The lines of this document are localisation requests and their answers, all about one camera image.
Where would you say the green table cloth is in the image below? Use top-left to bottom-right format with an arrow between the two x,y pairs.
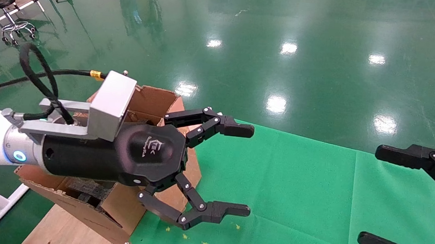
129,113 -> 435,244

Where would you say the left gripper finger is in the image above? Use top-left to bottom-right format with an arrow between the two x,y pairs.
162,104 -> 256,152

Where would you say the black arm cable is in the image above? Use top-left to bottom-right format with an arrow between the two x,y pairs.
0,40 -> 110,128

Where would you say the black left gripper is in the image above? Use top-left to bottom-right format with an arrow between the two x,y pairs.
37,116 -> 256,235

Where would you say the large open brown carton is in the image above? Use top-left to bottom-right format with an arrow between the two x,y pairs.
10,77 -> 189,244

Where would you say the black foam block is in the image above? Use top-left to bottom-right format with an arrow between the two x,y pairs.
60,176 -> 116,209

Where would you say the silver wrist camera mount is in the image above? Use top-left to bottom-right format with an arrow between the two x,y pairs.
0,63 -> 138,151

